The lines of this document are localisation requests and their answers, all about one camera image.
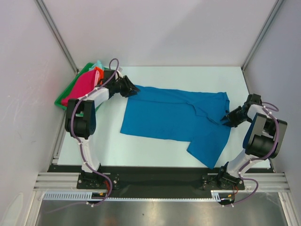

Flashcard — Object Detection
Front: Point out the magenta t shirt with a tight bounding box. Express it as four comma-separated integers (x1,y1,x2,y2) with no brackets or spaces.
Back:
61,70,95,106

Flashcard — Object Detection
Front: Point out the white slotted cable duct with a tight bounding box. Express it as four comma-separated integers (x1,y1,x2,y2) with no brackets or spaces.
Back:
43,191,234,202

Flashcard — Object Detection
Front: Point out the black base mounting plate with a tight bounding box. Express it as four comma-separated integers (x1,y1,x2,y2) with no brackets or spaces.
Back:
47,165,276,199

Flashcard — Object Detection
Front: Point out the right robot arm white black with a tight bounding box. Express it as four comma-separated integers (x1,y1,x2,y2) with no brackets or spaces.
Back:
216,102,287,190

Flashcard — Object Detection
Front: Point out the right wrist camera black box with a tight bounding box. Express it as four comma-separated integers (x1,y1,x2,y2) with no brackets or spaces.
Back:
245,94,262,105

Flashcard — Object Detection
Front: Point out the light pink t shirt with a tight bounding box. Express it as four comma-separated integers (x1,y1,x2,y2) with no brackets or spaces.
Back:
94,70,100,87

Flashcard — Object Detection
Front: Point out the right rear aluminium post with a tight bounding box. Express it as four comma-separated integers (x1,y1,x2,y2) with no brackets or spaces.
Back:
242,0,285,69

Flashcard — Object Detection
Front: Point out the green plastic tray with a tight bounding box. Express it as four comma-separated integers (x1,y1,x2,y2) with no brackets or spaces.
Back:
55,60,109,110

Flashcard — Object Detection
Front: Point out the light teal t shirt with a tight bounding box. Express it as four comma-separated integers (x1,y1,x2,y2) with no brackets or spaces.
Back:
89,60,104,71

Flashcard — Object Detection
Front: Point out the blue t shirt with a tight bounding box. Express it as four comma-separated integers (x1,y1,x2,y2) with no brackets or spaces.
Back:
120,86,231,169

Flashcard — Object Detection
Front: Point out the aluminium post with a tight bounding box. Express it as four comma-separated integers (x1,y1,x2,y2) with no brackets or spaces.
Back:
242,0,285,69
34,0,79,74

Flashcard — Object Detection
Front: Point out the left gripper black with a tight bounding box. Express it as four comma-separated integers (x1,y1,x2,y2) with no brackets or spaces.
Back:
112,75,140,98

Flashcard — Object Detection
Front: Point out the left rear aluminium post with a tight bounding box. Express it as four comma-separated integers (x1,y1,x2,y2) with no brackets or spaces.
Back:
34,0,79,74

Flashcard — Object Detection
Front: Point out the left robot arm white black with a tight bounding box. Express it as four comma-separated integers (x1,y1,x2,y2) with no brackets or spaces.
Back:
65,69,140,189

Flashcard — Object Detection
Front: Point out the aluminium frame rail front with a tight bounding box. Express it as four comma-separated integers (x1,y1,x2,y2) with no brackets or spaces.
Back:
34,172,290,192

